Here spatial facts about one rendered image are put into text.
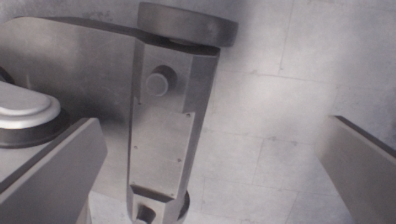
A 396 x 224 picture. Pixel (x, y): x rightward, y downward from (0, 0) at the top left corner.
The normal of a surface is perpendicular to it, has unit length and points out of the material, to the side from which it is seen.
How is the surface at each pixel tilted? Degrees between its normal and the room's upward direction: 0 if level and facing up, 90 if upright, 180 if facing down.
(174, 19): 2
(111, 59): 0
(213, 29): 37
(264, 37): 0
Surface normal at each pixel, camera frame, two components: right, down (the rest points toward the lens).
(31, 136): 0.62, -0.31
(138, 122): -0.17, 0.40
